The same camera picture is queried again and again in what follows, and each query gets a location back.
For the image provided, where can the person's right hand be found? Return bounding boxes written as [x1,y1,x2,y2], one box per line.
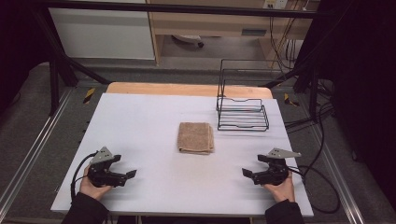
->
[262,171,296,203]

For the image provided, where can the office chair base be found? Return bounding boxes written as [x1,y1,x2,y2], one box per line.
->
[171,34,205,49]

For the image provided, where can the black floor cables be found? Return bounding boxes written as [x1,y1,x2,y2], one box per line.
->
[284,77,336,135]

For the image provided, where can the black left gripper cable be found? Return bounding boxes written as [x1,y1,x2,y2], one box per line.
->
[70,151,98,202]

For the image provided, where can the light wooden desk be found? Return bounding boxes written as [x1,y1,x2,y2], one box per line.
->
[146,0,321,67]

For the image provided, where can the black metal frame stand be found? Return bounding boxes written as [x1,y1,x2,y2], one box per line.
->
[262,46,321,123]
[31,6,111,117]

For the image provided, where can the black metal frame bar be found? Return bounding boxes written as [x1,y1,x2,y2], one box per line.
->
[31,0,328,20]

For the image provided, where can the white cabinet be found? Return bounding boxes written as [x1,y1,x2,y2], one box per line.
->
[49,0,156,61]

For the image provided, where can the white foam board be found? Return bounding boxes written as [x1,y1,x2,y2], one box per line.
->
[50,92,315,218]

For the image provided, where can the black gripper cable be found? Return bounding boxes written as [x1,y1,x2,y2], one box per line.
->
[70,151,98,202]
[288,164,342,216]

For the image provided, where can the white wall power outlet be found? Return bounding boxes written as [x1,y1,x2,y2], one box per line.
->
[262,0,290,10]

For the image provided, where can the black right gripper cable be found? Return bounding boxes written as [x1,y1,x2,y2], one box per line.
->
[288,164,342,216]

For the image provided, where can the aluminium floor rail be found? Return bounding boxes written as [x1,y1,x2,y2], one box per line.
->
[0,88,75,217]
[306,123,366,224]

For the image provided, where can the black curtain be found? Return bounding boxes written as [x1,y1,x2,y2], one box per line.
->
[0,0,54,113]
[298,0,396,204]

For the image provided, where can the person's left hand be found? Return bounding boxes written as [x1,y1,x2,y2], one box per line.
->
[78,173,113,202]

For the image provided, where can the wooden table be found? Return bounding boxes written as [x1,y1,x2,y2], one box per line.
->
[106,81,275,100]

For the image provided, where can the black wire rack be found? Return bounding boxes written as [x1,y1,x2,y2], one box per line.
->
[216,58,283,133]

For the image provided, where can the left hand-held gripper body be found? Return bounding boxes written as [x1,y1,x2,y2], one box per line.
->
[87,146,127,189]

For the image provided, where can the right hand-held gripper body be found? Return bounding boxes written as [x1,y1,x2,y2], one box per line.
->
[250,147,303,187]

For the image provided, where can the brown towel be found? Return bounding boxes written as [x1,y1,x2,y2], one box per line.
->
[177,121,216,156]

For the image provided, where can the hanging cable bundle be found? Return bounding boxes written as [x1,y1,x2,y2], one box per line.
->
[268,0,312,71]

